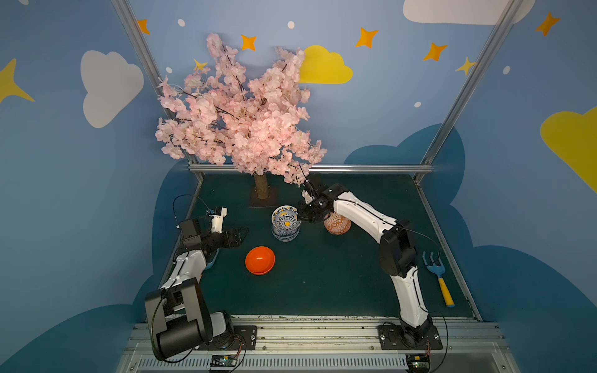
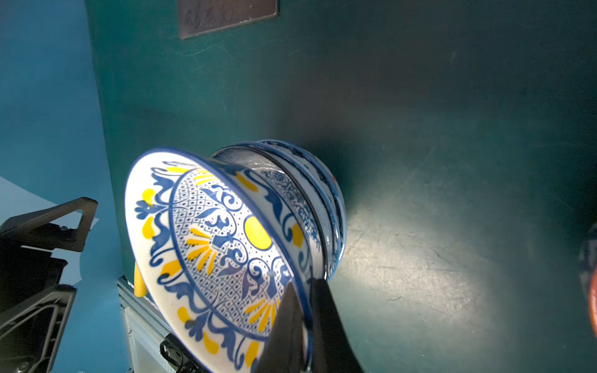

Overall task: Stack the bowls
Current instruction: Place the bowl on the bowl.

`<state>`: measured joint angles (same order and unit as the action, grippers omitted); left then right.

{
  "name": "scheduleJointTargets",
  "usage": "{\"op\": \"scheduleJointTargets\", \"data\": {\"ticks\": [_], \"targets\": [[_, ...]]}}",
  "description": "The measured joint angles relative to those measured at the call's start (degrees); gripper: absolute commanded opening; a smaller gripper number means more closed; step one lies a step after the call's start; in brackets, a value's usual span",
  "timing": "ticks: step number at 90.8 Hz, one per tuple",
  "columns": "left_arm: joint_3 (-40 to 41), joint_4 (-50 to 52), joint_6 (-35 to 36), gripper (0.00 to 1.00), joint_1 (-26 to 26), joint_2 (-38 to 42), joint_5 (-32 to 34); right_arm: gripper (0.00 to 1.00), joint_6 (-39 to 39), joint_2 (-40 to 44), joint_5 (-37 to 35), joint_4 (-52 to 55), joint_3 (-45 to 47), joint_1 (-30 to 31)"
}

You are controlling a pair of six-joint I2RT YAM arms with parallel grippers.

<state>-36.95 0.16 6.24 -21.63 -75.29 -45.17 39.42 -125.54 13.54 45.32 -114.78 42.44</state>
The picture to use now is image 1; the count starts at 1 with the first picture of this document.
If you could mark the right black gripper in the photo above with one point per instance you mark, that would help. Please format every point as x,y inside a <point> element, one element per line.
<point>310,192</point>

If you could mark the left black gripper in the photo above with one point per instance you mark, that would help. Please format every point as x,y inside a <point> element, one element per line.
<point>223,238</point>

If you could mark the red patterned bowl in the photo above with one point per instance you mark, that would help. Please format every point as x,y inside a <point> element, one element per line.
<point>337,224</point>

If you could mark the yellow blue patterned bowl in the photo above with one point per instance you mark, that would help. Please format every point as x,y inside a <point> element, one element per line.
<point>285,212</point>

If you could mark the blue white floral bowl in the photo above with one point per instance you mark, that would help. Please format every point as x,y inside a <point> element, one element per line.
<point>286,225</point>

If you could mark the dark blue patterned bowl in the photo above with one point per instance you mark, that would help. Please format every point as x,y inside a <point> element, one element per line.
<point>286,238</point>

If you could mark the light blue patterned bowl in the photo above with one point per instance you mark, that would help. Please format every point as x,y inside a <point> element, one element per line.
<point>280,232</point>

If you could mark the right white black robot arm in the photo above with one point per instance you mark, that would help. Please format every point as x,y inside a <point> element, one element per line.
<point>398,255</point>

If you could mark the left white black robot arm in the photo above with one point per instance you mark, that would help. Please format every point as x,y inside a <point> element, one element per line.
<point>178,318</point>

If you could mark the orange plastic bowl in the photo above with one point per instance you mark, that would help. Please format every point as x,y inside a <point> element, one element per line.
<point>260,260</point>

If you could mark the left blue yellow garden fork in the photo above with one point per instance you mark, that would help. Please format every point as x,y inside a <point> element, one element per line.
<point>210,261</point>

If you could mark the blue yellow garden fork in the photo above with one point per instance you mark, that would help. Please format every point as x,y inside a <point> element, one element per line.
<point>210,261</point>
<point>435,266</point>

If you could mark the pink cherry blossom tree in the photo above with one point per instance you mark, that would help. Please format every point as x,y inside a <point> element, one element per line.
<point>254,124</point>

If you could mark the left green circuit board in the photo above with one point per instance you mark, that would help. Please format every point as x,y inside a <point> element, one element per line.
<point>223,362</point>

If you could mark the right blue yellow garden fork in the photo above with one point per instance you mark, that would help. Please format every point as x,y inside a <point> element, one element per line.
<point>435,266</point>

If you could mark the right circuit board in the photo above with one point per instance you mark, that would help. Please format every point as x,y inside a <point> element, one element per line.
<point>418,364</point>

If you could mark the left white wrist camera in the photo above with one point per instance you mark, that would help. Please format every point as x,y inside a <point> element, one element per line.
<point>217,217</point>

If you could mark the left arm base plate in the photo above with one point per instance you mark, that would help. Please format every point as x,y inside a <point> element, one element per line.
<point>242,336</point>

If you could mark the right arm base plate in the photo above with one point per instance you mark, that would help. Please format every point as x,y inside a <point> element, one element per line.
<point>394,338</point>

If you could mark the aluminium front rail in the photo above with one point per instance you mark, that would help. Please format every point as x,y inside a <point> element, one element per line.
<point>305,343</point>

